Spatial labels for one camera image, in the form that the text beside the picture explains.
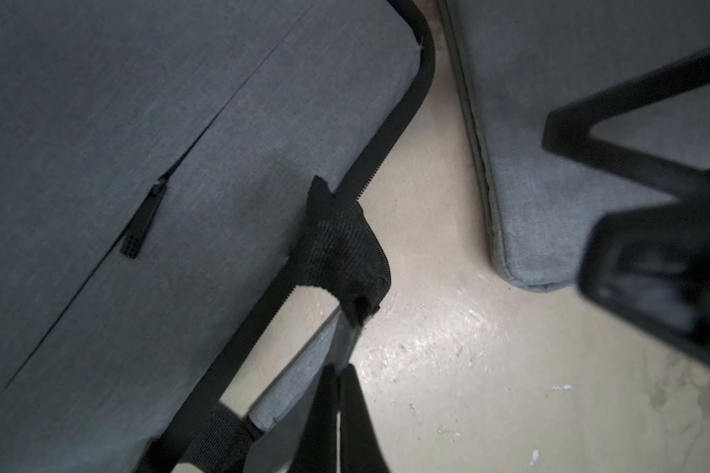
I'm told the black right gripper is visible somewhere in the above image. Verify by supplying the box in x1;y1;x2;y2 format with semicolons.
542;47;710;368

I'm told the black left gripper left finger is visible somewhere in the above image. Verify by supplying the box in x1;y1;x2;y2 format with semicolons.
289;366;338;473

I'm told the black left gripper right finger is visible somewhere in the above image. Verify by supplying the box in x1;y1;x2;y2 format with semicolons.
338;365;391;473

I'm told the grey zippered laptop bag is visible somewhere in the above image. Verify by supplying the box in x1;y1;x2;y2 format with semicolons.
0;1;425;472

